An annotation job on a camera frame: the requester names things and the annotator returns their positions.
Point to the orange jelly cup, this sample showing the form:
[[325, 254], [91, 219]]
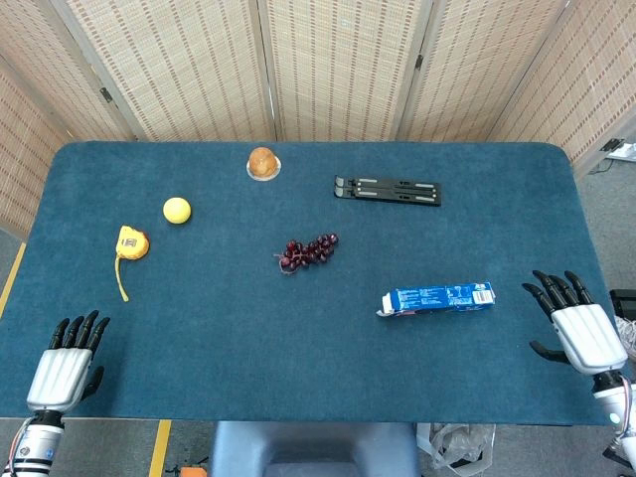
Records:
[[263, 163]]

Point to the white power strip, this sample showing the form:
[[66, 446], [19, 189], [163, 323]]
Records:
[[624, 150]]

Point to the yellow tape measure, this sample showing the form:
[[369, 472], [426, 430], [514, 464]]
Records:
[[131, 244]]

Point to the blue-grey robot torso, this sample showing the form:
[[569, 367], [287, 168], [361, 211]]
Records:
[[313, 449]]

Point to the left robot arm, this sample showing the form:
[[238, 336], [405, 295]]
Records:
[[34, 442]]

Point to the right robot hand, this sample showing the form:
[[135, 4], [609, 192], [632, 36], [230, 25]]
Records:
[[588, 337]]

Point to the blue toothpaste box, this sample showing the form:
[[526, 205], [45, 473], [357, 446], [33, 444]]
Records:
[[437, 298]]

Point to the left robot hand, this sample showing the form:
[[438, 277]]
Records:
[[59, 371]]

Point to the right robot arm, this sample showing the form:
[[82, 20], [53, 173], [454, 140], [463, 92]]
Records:
[[616, 404]]

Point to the black plastic bin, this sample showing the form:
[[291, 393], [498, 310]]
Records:
[[624, 301]]

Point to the clear plastic bag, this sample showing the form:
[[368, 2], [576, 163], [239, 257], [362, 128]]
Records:
[[459, 445]]

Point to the black folding laptop stand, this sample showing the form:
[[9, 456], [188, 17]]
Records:
[[387, 190]]

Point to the woven folding screen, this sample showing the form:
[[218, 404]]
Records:
[[318, 64]]

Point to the yellow ball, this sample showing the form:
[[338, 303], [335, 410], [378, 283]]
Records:
[[176, 210]]

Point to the bunch of dark red grapes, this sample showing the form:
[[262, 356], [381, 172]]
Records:
[[309, 252]]

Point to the blue table cloth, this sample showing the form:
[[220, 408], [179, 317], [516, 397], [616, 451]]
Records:
[[318, 348]]

